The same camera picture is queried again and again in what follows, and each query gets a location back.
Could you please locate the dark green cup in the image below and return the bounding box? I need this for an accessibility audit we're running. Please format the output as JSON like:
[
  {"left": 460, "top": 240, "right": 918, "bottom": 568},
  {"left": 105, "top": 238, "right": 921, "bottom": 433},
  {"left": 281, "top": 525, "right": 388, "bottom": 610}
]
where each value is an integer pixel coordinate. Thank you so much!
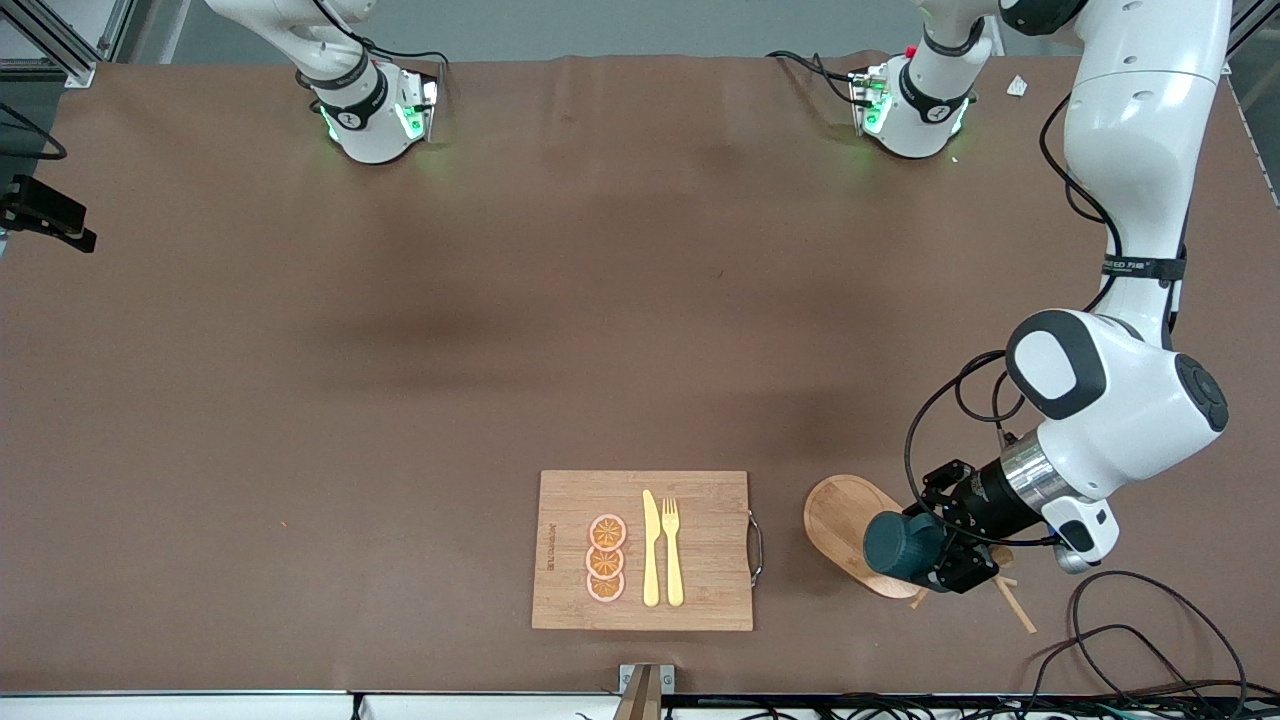
[{"left": 863, "top": 510, "right": 948, "bottom": 583}]

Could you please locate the wooden mug tree stand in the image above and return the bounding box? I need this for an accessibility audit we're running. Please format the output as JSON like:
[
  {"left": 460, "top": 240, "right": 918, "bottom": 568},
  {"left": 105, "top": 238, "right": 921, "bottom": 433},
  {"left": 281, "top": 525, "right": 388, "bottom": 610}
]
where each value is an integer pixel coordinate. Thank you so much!
[{"left": 803, "top": 474, "right": 1041, "bottom": 636}]

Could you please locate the bamboo cutting board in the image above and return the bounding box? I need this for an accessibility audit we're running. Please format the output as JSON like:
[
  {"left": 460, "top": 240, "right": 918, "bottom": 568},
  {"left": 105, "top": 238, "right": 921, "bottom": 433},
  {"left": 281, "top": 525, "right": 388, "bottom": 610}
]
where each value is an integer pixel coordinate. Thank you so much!
[{"left": 531, "top": 470, "right": 755, "bottom": 632}]

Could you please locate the yellow plastic fork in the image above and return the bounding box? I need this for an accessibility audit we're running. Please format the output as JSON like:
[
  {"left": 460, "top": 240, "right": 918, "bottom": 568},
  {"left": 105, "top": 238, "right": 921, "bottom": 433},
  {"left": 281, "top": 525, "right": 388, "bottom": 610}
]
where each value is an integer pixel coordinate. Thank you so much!
[{"left": 662, "top": 497, "right": 685, "bottom": 608}]

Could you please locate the yellow plastic knife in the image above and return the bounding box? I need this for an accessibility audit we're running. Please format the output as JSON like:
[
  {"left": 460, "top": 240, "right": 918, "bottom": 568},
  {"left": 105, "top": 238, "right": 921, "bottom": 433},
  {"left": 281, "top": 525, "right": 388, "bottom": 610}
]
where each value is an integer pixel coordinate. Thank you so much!
[{"left": 642, "top": 489, "right": 662, "bottom": 608}]

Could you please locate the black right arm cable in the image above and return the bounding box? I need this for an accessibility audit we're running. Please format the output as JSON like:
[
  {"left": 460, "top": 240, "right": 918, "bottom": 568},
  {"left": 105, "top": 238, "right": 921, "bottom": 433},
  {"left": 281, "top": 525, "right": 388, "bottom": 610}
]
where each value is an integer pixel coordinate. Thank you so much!
[{"left": 0, "top": 100, "right": 68, "bottom": 162}]

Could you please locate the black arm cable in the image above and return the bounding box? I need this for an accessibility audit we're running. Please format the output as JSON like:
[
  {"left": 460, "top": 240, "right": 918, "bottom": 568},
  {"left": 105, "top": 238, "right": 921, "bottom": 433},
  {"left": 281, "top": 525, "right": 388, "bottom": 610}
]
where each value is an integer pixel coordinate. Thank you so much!
[
  {"left": 904, "top": 93, "right": 1122, "bottom": 550},
  {"left": 0, "top": 100, "right": 68, "bottom": 162}
]

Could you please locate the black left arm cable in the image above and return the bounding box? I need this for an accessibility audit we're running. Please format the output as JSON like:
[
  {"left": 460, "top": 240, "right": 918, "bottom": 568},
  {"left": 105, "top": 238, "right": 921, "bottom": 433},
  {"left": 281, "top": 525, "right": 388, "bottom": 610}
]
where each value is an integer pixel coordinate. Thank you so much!
[{"left": 904, "top": 93, "right": 1122, "bottom": 550}]

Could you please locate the looped black table cable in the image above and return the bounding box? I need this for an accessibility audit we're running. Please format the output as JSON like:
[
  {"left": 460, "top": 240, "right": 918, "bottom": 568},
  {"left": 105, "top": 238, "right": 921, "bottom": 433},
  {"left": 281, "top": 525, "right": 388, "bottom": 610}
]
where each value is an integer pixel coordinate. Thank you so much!
[{"left": 1020, "top": 570, "right": 1251, "bottom": 720}]

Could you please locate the metal bracket with wooden post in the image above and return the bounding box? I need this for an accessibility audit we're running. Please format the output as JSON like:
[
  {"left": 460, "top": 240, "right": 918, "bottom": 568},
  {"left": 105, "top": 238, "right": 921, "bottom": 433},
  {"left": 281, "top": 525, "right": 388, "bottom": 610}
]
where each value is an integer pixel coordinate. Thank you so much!
[{"left": 615, "top": 663, "right": 676, "bottom": 720}]

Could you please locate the black right base cable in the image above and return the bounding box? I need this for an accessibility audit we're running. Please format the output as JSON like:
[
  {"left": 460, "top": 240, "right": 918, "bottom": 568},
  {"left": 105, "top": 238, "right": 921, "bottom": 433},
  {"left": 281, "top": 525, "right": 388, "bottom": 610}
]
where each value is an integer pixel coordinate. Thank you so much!
[{"left": 310, "top": 0, "right": 451, "bottom": 97}]

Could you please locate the black base cable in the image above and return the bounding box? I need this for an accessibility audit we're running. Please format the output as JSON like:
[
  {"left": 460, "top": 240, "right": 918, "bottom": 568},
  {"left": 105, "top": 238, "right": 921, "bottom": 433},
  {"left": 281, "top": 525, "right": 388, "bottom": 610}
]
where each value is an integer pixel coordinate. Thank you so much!
[
  {"left": 767, "top": 50, "right": 863, "bottom": 107},
  {"left": 310, "top": 0, "right": 451, "bottom": 97}
]

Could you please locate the black left base cable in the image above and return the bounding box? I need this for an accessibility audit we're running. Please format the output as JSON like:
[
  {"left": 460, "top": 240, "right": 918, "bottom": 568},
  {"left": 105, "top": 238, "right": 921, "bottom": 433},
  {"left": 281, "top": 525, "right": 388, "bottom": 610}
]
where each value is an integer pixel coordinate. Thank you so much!
[{"left": 767, "top": 50, "right": 863, "bottom": 107}]

